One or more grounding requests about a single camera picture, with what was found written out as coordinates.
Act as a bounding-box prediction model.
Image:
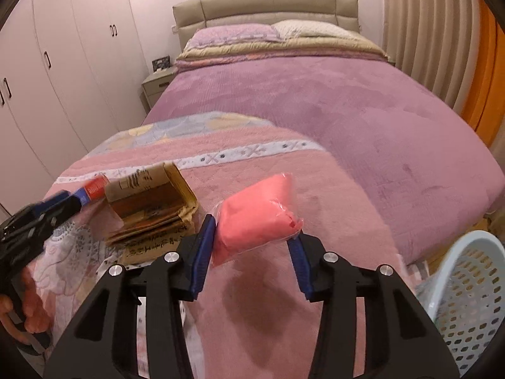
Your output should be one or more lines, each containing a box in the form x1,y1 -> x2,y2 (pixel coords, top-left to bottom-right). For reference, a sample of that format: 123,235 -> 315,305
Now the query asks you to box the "pink blanket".
29,111 -> 419,379

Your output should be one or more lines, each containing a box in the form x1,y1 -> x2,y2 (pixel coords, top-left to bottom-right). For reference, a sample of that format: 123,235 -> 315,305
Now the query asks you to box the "purple bedspread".
142,53 -> 505,265

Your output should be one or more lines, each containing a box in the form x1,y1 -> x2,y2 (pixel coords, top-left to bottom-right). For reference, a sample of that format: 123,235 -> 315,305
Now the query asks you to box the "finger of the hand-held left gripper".
41,196 -> 83,226
33,187 -> 89,212

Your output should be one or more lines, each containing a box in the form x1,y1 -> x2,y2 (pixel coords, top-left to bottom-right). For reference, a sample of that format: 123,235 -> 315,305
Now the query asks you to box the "person's left hand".
0,268 -> 53,342

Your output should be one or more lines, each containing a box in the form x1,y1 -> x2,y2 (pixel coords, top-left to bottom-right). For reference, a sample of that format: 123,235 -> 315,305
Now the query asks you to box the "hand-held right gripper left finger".
43,214 -> 218,379

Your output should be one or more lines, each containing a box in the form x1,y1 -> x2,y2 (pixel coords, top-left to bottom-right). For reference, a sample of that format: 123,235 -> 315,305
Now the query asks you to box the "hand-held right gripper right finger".
286,231 -> 460,379

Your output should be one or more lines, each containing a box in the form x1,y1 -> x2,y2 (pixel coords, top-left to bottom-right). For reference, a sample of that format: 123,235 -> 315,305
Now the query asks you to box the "folded beige quilt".
175,33 -> 389,68

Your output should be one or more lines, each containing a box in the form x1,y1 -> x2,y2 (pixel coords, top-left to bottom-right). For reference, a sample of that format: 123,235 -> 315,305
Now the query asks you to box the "white patterned pillow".
272,19 -> 358,40

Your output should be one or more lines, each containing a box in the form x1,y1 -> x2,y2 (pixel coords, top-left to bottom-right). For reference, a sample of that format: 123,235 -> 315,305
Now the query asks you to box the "beige curtain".
382,0 -> 502,111

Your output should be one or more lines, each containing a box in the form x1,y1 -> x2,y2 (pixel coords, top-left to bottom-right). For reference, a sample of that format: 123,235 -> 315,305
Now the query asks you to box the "brown paper bag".
103,162 -> 200,266

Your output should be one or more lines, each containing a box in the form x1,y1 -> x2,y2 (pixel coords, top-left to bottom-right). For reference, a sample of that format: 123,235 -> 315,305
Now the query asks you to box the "beige nightstand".
141,66 -> 179,113

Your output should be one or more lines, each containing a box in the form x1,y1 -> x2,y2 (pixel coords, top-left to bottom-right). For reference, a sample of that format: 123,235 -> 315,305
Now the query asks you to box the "patterned floor mat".
406,261 -> 432,309

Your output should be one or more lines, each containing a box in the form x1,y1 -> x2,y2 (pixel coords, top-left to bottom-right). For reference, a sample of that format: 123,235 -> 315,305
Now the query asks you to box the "purple pillow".
185,24 -> 282,48

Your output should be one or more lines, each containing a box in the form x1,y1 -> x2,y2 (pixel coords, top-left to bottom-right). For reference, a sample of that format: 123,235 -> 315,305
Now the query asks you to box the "beige padded headboard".
172,0 -> 360,48

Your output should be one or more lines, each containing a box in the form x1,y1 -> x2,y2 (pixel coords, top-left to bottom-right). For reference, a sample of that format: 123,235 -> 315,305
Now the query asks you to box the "pink plastic packet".
211,172 -> 306,268

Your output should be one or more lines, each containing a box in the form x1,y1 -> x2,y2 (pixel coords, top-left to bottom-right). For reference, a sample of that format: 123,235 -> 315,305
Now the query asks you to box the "white wardrobe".
0,0 -> 148,218

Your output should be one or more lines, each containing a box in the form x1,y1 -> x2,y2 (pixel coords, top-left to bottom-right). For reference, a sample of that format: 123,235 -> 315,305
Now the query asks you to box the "light blue plastic basket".
414,230 -> 505,372

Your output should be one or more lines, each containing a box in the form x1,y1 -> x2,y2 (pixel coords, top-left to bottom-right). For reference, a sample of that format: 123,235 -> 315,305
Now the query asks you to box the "orange curtain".
460,0 -> 505,147

